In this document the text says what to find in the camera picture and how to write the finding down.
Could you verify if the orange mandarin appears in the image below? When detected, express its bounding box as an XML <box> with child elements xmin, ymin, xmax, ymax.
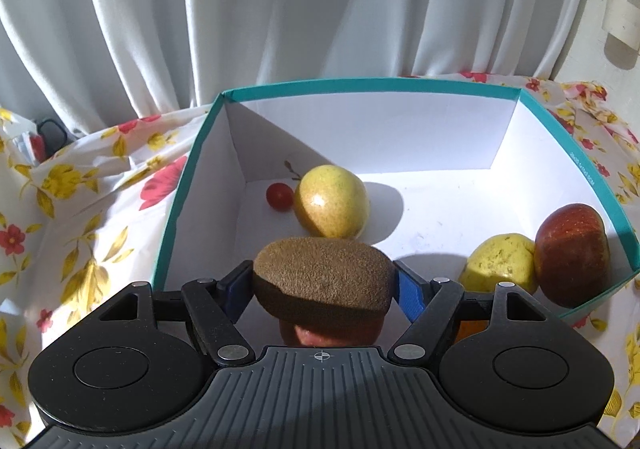
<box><xmin>456</xmin><ymin>320</ymin><xmax>489</xmax><ymax>344</ymax></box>

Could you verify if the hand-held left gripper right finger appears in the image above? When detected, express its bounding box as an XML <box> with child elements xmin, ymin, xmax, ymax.
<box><xmin>387</xmin><ymin>259</ymin><xmax>551</xmax><ymax>366</ymax></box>

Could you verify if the floral tablecloth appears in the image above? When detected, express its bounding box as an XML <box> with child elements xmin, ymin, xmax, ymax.
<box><xmin>0</xmin><ymin>72</ymin><xmax>640</xmax><ymax>448</ymax></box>

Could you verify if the yellow spotted apple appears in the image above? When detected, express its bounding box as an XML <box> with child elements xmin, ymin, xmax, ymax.
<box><xmin>457</xmin><ymin>232</ymin><xmax>540</xmax><ymax>294</ymax></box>

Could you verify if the black plastic object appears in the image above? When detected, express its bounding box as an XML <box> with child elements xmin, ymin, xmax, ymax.
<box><xmin>35</xmin><ymin>118</ymin><xmax>69</xmax><ymax>151</ymax></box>

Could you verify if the teal cardboard box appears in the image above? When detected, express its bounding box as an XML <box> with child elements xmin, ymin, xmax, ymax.
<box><xmin>150</xmin><ymin>76</ymin><xmax>640</xmax><ymax>322</ymax></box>

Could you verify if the yellow-green pear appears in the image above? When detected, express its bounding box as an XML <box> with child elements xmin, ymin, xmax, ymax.
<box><xmin>292</xmin><ymin>164</ymin><xmax>371</xmax><ymax>239</ymax></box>

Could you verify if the pinkish red fruit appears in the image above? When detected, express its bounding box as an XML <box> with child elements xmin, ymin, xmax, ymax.
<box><xmin>279</xmin><ymin>314</ymin><xmax>385</xmax><ymax>348</ymax></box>

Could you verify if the red cherry tomato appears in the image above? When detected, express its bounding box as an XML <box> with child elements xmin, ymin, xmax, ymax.
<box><xmin>266</xmin><ymin>182</ymin><xmax>295</xmax><ymax>212</ymax></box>

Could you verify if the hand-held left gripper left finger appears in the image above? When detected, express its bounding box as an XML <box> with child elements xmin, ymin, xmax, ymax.
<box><xmin>100</xmin><ymin>259</ymin><xmax>257</xmax><ymax>366</ymax></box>

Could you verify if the long brown kiwi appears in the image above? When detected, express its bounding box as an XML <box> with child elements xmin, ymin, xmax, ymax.
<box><xmin>252</xmin><ymin>236</ymin><xmax>396</xmax><ymax>327</ymax></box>

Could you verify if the white curtain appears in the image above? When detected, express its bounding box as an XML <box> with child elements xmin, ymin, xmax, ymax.
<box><xmin>0</xmin><ymin>0</ymin><xmax>601</xmax><ymax>141</ymax></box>

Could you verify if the red apple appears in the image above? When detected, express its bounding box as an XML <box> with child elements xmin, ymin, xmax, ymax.
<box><xmin>534</xmin><ymin>203</ymin><xmax>612</xmax><ymax>308</ymax></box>

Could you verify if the red and white packet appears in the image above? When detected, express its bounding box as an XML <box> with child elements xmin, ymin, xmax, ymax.
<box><xmin>14</xmin><ymin>130</ymin><xmax>47</xmax><ymax>163</ymax></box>

